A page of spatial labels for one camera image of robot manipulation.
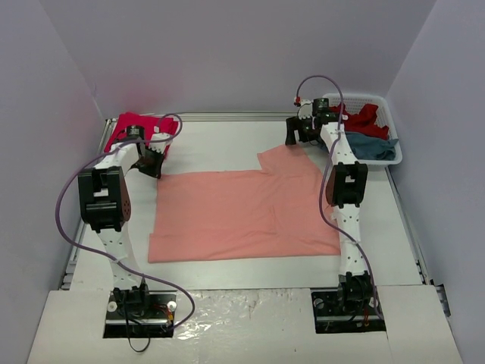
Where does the salmon pink t-shirt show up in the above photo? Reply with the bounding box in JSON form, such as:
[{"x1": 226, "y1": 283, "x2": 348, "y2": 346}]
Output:
[{"x1": 148, "y1": 146, "x2": 340, "y2": 263}]

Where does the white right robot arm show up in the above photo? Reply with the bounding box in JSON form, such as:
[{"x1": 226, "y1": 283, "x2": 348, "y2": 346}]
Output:
[{"x1": 285, "y1": 96, "x2": 379, "y2": 313}]

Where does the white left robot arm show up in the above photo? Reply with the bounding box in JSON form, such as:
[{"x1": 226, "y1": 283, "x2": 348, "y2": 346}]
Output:
[{"x1": 77, "y1": 125, "x2": 171, "y2": 318}]

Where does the dark red t-shirt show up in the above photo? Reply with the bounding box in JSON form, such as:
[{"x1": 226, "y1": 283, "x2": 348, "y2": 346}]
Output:
[{"x1": 342, "y1": 104, "x2": 390, "y2": 140}]

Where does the blue-grey t-shirt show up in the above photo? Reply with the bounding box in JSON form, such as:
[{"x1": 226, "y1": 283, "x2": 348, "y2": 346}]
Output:
[{"x1": 346, "y1": 132, "x2": 398, "y2": 161}]

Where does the white plastic laundry basket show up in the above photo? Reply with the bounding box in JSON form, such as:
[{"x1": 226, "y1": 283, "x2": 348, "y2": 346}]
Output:
[{"x1": 324, "y1": 93, "x2": 402, "y2": 166}]

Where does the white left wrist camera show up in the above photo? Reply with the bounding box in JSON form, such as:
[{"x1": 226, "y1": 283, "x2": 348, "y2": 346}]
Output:
[{"x1": 147, "y1": 133, "x2": 174, "y2": 155}]

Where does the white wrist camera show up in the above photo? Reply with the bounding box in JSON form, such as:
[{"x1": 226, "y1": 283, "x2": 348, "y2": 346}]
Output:
[
  {"x1": 294, "y1": 97, "x2": 313, "y2": 120},
  {"x1": 147, "y1": 133, "x2": 174, "y2": 155}
]

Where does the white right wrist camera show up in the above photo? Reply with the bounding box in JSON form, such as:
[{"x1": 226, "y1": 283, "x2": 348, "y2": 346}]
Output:
[{"x1": 294, "y1": 97, "x2": 313, "y2": 120}]

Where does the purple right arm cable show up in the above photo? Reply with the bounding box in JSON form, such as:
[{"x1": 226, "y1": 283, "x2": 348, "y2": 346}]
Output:
[{"x1": 295, "y1": 76, "x2": 383, "y2": 319}]

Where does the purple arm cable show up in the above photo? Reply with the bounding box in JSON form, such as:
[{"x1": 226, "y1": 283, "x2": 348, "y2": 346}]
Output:
[
  {"x1": 295, "y1": 76, "x2": 383, "y2": 319},
  {"x1": 55, "y1": 112, "x2": 196, "y2": 331}
]

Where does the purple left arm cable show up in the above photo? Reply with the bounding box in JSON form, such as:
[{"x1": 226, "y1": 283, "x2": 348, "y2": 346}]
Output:
[{"x1": 55, "y1": 112, "x2": 196, "y2": 331}]

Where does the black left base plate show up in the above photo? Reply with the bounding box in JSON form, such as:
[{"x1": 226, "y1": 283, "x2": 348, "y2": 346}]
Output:
[{"x1": 103, "y1": 291, "x2": 177, "y2": 339}]

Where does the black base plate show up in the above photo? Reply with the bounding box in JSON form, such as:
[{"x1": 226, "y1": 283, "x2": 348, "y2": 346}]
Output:
[
  {"x1": 311, "y1": 288, "x2": 386, "y2": 334},
  {"x1": 103, "y1": 291, "x2": 177, "y2": 339}
]

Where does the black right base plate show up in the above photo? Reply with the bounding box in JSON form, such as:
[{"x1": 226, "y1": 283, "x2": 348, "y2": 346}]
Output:
[{"x1": 311, "y1": 288, "x2": 386, "y2": 334}]

